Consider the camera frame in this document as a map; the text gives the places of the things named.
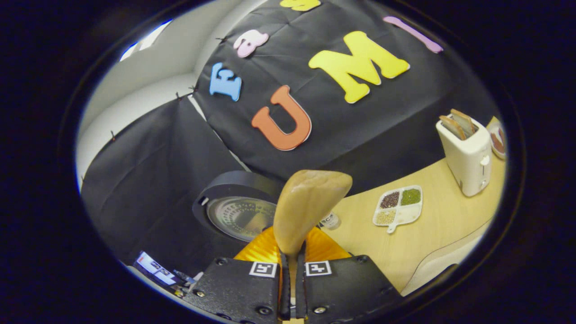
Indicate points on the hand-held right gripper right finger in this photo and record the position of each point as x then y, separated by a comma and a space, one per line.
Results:
346, 288

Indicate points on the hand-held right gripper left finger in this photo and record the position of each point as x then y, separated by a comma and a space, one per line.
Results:
238, 292

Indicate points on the black silver rice cooker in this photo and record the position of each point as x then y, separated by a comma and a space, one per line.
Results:
234, 184

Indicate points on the small clear bottle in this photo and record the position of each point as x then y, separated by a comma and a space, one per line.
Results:
330, 221

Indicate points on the computer monitor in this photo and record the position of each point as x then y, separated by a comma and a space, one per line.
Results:
155, 267

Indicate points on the white divided grain dish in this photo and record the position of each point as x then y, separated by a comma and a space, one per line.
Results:
407, 215

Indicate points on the black backdrop cloth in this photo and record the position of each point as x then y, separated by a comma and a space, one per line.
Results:
360, 130

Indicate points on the white toaster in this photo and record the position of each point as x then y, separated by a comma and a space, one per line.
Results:
468, 162

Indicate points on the toast slice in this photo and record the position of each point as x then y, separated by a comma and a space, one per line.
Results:
464, 120
452, 127

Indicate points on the white round plate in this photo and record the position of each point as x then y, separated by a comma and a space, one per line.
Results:
494, 155

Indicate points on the brown meat piece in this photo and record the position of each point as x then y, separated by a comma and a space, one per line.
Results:
497, 143

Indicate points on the large ceiling light panel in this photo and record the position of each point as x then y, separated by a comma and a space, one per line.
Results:
144, 41

